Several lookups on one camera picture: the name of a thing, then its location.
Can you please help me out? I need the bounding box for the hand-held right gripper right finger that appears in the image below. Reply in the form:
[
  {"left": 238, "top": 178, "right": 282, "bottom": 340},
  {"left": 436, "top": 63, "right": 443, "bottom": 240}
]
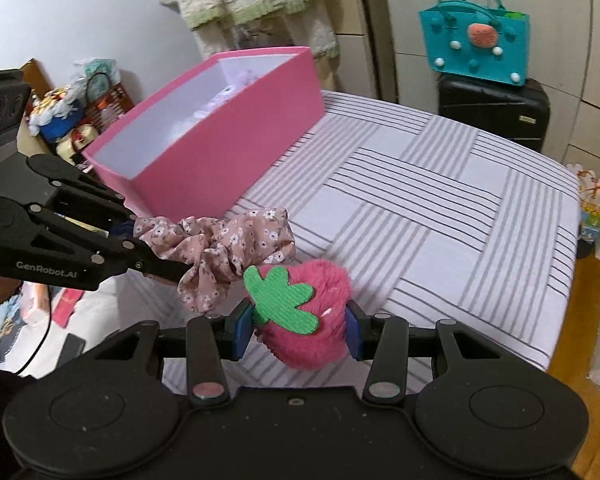
[{"left": 345, "top": 301, "right": 503, "bottom": 404}]

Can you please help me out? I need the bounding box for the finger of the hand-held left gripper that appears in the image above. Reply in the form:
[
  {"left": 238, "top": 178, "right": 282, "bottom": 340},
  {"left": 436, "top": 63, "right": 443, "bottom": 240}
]
[
  {"left": 10, "top": 205, "right": 191, "bottom": 292},
  {"left": 26, "top": 153, "right": 137, "bottom": 233}
]

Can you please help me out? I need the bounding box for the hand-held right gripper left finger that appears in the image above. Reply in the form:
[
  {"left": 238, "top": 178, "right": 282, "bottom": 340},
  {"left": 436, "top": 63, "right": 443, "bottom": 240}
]
[{"left": 96, "top": 306, "right": 254, "bottom": 407}]

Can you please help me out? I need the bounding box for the strawberry plush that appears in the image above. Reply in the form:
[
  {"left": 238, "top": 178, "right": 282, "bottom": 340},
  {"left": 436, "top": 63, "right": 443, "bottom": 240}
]
[{"left": 242, "top": 260, "right": 353, "bottom": 372}]

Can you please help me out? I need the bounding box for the pink floral scrunchie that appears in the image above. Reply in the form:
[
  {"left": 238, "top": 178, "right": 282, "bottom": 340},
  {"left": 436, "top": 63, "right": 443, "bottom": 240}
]
[{"left": 131, "top": 206, "right": 297, "bottom": 315}]

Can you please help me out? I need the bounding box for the pink cardboard box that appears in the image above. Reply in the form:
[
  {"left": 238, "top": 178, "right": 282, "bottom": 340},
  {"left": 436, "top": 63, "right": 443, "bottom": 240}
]
[{"left": 82, "top": 46, "right": 326, "bottom": 218}]

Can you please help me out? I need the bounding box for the purple plush doll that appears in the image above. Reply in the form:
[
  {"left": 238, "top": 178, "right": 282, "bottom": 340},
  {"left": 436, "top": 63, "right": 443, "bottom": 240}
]
[{"left": 230, "top": 69, "right": 263, "bottom": 90}]

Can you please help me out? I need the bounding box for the brown cardboard piece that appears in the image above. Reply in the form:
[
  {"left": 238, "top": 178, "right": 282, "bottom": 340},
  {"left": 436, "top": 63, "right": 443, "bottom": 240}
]
[{"left": 19, "top": 58, "right": 51, "bottom": 106}]

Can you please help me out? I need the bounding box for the cream plush toy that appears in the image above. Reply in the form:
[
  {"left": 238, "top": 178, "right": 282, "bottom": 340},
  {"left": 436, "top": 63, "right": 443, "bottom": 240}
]
[{"left": 55, "top": 125, "right": 101, "bottom": 163}]

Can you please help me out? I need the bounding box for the woven basket bag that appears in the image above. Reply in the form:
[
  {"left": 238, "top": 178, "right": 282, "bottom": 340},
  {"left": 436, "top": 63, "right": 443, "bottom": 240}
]
[{"left": 82, "top": 72, "right": 133, "bottom": 128}]

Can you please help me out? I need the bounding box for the black phone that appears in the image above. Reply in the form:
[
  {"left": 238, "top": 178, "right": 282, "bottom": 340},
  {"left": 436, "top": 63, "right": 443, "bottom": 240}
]
[{"left": 55, "top": 335, "right": 87, "bottom": 366}]

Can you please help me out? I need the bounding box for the white green plastic pack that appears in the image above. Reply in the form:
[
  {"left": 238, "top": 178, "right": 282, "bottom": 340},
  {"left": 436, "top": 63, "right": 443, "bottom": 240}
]
[{"left": 72, "top": 57, "right": 121, "bottom": 86}]

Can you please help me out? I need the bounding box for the striped bed sheet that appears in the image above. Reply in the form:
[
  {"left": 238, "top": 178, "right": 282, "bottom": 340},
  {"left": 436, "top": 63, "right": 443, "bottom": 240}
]
[{"left": 95, "top": 89, "right": 582, "bottom": 391}]

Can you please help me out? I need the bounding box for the black suitcase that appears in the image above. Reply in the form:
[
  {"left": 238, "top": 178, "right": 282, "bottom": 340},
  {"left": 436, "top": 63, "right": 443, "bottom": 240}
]
[{"left": 437, "top": 75, "right": 552, "bottom": 153}]

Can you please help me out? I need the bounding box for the beige wooden cabinet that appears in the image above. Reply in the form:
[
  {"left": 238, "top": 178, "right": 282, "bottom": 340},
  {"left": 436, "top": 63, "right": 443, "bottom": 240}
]
[{"left": 325, "top": 0, "right": 381, "bottom": 101}]

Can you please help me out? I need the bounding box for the teal felt tote bag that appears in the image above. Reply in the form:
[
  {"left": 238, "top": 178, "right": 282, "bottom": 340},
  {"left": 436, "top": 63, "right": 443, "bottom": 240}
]
[{"left": 419, "top": 0, "right": 531, "bottom": 86}]

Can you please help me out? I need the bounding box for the beige wardrobe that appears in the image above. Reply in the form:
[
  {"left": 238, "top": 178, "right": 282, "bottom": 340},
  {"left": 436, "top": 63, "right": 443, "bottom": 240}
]
[{"left": 352, "top": 0, "right": 600, "bottom": 171}]

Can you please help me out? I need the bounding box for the black cable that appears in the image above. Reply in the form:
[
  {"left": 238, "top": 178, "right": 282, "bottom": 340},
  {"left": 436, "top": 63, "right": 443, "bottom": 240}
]
[{"left": 10, "top": 305, "right": 61, "bottom": 376}]

